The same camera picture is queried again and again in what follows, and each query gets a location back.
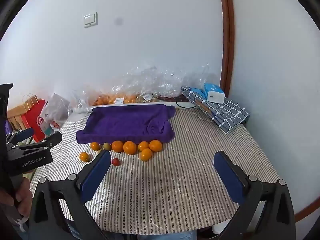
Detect large orange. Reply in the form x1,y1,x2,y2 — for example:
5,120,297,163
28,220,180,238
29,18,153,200
149,140,163,153
123,141,137,155

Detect long white board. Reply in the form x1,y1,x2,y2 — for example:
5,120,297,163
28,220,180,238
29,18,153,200
71,101,199,114

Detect red paper bag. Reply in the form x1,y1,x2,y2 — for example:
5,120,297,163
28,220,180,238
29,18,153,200
21,94,48,143

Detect black cable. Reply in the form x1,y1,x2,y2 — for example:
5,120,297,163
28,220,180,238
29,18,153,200
175,100,201,110

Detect crumpled clear plastic bags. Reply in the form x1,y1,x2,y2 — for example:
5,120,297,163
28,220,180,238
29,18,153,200
110,65,222,101

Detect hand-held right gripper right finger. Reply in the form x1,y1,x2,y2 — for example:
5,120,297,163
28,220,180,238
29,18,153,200
214,151,297,240

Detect purple towel covered tray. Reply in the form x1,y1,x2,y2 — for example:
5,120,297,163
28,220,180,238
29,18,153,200
76,104,176,145

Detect blue flat packet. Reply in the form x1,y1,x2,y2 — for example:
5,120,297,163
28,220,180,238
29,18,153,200
186,87,207,100

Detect clear bag of brown fruits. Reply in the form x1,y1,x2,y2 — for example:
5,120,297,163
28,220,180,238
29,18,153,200
136,92,161,103

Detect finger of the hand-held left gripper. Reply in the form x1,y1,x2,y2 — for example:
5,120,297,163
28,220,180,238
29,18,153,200
11,132,62,155
6,127,35,144

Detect dark red packet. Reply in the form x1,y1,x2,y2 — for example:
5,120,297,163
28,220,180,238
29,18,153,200
157,94,183,102

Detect person's left hand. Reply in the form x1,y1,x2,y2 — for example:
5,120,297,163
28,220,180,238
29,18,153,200
14,177,33,217

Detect brown wooden door frame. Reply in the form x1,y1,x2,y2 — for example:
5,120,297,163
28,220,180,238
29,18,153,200
218,0,236,98
294,195,320,223

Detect white plastic bag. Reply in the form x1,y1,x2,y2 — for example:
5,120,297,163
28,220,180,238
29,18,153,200
44,93,71,132

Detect brown wooden stick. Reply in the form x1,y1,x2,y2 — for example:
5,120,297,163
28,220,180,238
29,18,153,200
194,97,213,117

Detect brown paper bag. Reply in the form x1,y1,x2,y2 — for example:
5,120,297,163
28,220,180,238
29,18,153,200
7,103,28,131

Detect blue tissue pack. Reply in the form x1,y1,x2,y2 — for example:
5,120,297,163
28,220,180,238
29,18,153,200
203,83,226,104

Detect white light switch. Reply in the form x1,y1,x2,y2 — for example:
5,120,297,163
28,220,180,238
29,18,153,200
83,12,98,29

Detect blue checked folded cloth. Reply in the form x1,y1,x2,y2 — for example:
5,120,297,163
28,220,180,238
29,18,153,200
180,86,251,134

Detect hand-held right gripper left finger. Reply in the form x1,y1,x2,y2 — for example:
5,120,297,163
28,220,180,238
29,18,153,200
29,150,112,240

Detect clear bag of oranges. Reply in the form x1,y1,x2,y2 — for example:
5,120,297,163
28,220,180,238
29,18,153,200
92,92,138,106

